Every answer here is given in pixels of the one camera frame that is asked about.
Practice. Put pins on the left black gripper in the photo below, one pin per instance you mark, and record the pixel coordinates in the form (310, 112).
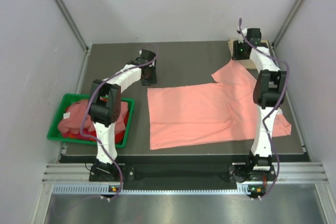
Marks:
(153, 80)

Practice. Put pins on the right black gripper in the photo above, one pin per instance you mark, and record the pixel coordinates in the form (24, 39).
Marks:
(235, 56)

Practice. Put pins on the salmon pink t shirt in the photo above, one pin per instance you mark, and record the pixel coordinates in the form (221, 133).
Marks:
(221, 111)

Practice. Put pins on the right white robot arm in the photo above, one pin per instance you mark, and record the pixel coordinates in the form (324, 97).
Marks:
(268, 95)

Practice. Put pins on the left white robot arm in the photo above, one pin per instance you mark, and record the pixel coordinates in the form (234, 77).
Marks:
(104, 106)

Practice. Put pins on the dusty pink shirt in bin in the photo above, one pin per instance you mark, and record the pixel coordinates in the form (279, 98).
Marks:
(72, 120)

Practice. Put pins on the green plastic bin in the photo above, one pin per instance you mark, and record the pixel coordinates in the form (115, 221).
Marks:
(68, 100)

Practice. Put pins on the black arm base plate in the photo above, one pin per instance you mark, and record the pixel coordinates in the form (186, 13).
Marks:
(179, 176)

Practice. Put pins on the aluminium frame rail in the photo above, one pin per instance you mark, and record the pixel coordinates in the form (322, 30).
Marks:
(290, 173)

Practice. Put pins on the slotted grey cable duct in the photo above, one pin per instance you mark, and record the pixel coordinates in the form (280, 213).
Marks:
(77, 189)

